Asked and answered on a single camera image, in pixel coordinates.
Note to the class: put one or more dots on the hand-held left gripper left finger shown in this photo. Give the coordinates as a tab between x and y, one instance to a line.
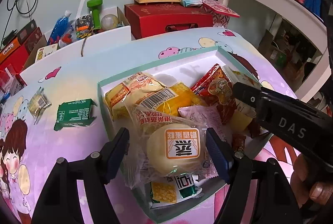
117	157

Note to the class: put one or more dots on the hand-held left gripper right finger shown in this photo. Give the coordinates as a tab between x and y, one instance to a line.
217	159

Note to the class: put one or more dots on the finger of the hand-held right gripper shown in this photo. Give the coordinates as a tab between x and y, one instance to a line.
247	96

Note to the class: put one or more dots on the pale yellow cake packet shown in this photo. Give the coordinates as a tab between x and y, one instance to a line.
242	120

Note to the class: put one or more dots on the red packet with gold print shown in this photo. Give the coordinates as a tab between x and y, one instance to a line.
216	88

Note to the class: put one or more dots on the pink snack packet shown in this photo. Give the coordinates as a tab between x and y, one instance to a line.
205	117

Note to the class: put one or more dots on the steamed cake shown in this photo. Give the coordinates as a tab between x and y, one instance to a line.
161	146

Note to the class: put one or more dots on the white green cookie packet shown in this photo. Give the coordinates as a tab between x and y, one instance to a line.
169	190

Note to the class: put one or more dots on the bread packet with orange label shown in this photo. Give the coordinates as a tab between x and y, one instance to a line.
124	99

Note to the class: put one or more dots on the orange-yellow snack packet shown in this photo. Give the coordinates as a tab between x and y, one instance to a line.
187	101

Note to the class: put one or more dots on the white tray with green rim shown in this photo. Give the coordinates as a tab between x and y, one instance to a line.
182	65

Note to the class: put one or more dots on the person's right hand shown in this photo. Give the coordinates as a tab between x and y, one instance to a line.
312	182

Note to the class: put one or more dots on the cartoon printed tablecloth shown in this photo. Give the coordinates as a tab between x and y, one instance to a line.
78	151

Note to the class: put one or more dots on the brown cardboard box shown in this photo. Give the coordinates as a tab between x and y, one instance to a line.
273	49

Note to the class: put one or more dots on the green biscuit packet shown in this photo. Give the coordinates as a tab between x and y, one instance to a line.
75	114

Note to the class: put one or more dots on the red patterned box lid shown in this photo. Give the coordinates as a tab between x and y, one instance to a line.
221	12

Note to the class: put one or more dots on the clear wrapped biscuit packet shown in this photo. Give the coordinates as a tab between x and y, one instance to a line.
39	101

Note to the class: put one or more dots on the large red gift box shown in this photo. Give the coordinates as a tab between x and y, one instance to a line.
166	21

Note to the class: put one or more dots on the blue tissue pack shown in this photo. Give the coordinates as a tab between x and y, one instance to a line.
191	1

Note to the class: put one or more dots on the white cardboard box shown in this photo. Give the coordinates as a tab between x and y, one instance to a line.
109	38

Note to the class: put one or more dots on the small white yellow carton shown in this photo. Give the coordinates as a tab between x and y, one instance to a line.
46	51

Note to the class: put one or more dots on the clear plastic box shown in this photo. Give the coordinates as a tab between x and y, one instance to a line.
10	83

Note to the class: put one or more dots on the colourful patterned toy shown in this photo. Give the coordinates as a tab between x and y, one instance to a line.
84	26

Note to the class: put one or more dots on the clear plastic ball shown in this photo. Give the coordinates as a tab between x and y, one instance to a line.
109	22

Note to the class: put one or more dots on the blue water bottle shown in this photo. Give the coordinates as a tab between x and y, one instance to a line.
59	27

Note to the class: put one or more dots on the red cardboard box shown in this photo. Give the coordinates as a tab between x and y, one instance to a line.
23	49

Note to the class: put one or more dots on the green dumbbell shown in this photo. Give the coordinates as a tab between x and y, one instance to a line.
95	13

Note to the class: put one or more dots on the orange flat box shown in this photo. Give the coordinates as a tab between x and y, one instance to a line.
9	52

